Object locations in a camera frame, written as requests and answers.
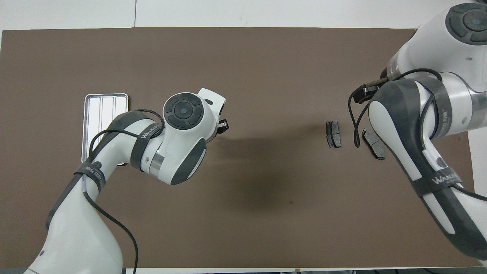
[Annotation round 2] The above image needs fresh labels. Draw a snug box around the brown table mat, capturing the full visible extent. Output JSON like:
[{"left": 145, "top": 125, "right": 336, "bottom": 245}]
[{"left": 0, "top": 27, "right": 484, "bottom": 269}]

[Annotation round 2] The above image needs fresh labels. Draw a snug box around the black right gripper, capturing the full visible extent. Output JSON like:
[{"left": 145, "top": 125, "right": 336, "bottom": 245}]
[{"left": 352, "top": 77, "right": 389, "bottom": 104}]

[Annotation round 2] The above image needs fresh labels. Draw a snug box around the short grey brake pad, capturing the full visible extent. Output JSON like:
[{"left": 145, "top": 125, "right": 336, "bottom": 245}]
[{"left": 325, "top": 120, "right": 342, "bottom": 149}]

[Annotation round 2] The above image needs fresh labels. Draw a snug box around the black velcro cable strap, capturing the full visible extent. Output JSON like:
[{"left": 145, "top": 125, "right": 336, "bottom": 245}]
[
  {"left": 411, "top": 172, "right": 463, "bottom": 198},
  {"left": 73, "top": 162, "right": 106, "bottom": 193},
  {"left": 131, "top": 121, "right": 162, "bottom": 170},
  {"left": 417, "top": 76, "right": 451, "bottom": 139}
]

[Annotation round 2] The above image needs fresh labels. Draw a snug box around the long grey brake pad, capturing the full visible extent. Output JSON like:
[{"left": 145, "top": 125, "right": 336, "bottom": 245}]
[{"left": 361, "top": 129, "right": 385, "bottom": 161}]

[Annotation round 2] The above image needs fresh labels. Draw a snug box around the silver metal tray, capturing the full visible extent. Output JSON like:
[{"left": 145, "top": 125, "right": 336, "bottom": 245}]
[{"left": 81, "top": 93, "right": 129, "bottom": 166}]

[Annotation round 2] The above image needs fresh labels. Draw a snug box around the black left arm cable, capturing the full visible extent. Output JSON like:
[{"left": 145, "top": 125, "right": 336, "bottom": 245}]
[{"left": 83, "top": 110, "right": 166, "bottom": 274}]

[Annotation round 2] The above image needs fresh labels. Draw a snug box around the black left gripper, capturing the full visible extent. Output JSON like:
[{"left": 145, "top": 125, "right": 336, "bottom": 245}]
[{"left": 210, "top": 119, "right": 229, "bottom": 141}]

